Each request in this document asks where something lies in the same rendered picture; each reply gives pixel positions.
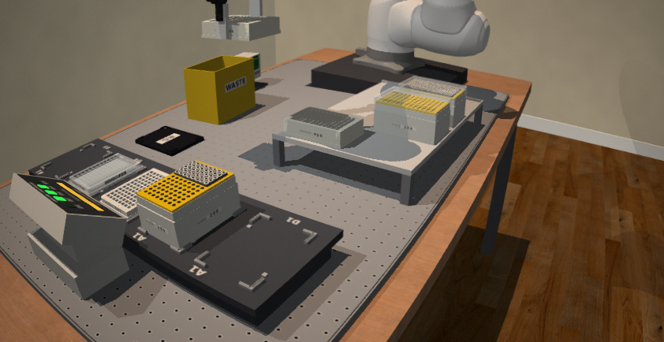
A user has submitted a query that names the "black flat pad with rg label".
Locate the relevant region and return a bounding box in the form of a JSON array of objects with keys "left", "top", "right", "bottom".
[{"left": 135, "top": 126, "right": 204, "bottom": 156}]

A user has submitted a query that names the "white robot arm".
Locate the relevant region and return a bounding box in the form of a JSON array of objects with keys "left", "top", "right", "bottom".
[{"left": 353, "top": 0, "right": 490, "bottom": 75}]

